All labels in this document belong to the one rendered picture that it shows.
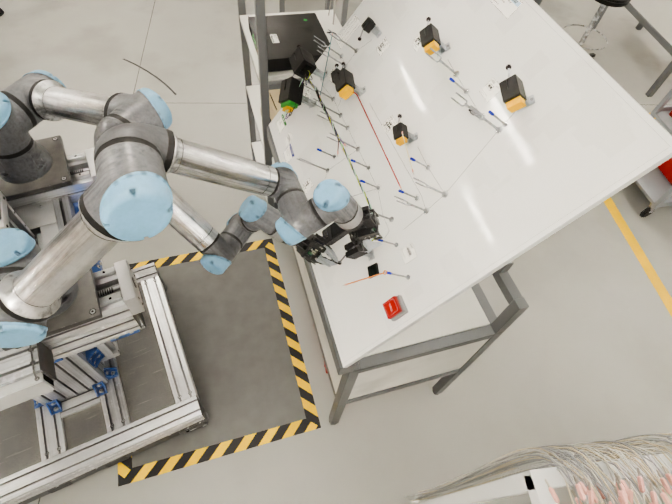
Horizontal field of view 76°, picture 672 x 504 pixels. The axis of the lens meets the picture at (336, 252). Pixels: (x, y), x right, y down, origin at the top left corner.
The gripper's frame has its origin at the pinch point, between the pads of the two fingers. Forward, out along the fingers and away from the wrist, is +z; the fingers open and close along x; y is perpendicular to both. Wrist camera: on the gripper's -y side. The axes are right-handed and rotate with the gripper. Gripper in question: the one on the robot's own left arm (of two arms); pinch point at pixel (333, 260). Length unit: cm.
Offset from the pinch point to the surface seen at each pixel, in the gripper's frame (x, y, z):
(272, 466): -97, -30, 54
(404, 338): -8.9, 8.1, 37.5
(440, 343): -3.1, 13.5, 47.6
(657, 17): 324, -165, 226
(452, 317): 7, 8, 51
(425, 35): 69, 4, -20
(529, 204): 40, 46, 8
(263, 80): 43, -74, -36
